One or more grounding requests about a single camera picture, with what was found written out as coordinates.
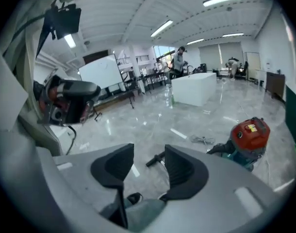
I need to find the red and teal vacuum cleaner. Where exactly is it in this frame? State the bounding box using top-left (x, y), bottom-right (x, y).
top-left (214, 116), bottom-right (271, 172)

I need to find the coiled grey power cable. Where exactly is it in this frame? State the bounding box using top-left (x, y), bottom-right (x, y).
top-left (189, 134), bottom-right (216, 146)

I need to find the white pillar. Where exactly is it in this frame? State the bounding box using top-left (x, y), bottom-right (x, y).
top-left (128, 45), bottom-right (146, 95)

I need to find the white rectangular counter block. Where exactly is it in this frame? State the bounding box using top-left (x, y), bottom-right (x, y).
top-left (171, 72), bottom-right (218, 107)

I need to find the person's black shoe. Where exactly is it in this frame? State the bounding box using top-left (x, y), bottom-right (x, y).
top-left (127, 192), bottom-right (143, 205)

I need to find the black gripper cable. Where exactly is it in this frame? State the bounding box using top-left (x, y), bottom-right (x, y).
top-left (65, 124), bottom-right (77, 155)

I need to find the black vacuum hose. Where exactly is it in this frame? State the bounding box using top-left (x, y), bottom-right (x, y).
top-left (206, 141), bottom-right (235, 155)

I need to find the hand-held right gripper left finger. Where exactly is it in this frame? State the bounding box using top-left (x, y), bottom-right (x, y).
top-left (52, 143), bottom-right (135, 229)

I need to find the green board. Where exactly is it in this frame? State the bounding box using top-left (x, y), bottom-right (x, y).
top-left (284, 81), bottom-right (296, 152)

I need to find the white door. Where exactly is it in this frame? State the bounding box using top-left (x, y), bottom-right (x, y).
top-left (246, 51), bottom-right (261, 80)

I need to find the dark wooden cabinet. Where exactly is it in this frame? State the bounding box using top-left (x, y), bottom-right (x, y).
top-left (265, 71), bottom-right (286, 100)

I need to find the low wooden bench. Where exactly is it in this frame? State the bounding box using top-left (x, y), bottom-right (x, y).
top-left (94, 88), bottom-right (140, 110)

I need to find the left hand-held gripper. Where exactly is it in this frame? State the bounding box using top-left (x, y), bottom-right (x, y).
top-left (37, 74), bottom-right (102, 126)

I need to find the white rolling whiteboard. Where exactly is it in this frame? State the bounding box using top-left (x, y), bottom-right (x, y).
top-left (78, 54), bottom-right (124, 90)

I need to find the black vacuum cleaner wand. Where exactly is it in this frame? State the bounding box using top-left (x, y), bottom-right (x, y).
top-left (145, 151), bottom-right (167, 167)

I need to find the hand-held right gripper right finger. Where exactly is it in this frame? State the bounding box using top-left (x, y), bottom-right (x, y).
top-left (148, 144), bottom-right (284, 233)

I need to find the black frame table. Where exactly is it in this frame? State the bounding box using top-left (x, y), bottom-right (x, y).
top-left (137, 72), bottom-right (168, 93)

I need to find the person's grey trouser leg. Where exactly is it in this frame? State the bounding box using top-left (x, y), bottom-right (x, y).
top-left (99, 199), bottom-right (167, 229)

